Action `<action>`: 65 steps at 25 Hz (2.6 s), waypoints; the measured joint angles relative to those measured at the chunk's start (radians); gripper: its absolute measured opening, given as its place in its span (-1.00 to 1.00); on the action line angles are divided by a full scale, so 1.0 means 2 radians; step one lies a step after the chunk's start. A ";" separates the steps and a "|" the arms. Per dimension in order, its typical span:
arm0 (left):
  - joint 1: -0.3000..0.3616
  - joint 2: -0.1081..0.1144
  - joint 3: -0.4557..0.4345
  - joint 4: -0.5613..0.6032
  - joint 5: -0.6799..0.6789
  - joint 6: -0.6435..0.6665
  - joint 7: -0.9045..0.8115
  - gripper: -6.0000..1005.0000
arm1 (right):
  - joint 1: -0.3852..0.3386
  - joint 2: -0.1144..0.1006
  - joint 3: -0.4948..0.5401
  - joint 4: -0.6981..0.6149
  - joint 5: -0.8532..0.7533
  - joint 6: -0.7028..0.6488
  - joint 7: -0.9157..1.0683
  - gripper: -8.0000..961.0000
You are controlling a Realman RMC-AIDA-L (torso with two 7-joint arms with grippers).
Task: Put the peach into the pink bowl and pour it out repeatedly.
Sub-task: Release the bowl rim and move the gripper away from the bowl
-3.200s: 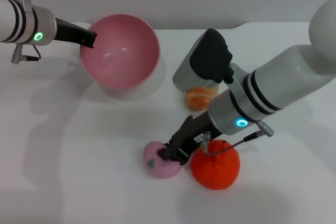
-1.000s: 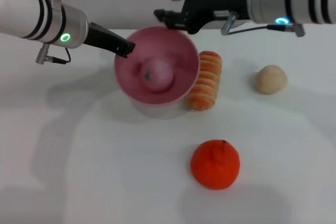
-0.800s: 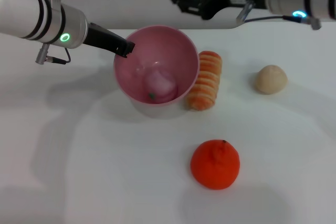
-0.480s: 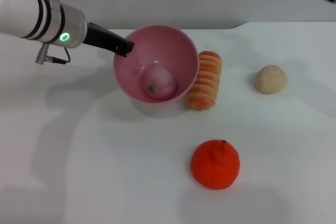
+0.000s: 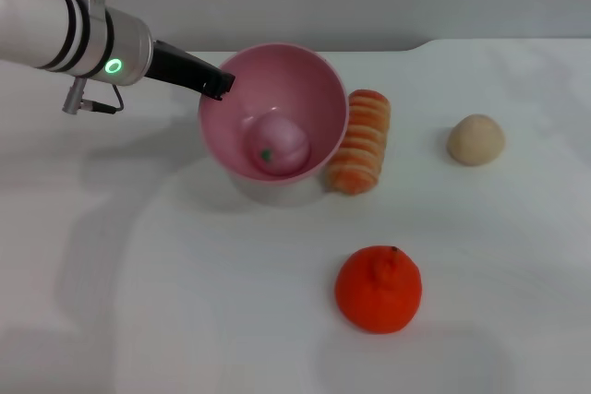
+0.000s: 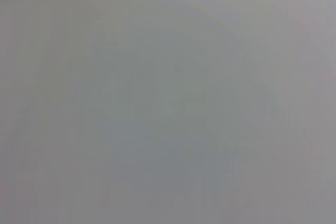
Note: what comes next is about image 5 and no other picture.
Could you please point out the beige round bun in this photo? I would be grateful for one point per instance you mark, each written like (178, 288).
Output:
(475, 139)

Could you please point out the pink peach toy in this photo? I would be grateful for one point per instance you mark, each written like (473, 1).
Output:
(277, 145)

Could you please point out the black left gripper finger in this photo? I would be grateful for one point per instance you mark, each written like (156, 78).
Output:
(218, 85)

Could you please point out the pink plastic bowl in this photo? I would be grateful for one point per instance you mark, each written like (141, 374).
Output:
(277, 99)

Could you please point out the orange tangerine toy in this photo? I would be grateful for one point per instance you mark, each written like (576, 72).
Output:
(378, 292)

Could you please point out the orange striped bread roll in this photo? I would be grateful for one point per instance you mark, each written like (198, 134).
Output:
(362, 145)

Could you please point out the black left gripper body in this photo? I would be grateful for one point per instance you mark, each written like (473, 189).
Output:
(177, 66)

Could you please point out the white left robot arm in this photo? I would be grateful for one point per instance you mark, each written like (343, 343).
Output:
(60, 34)

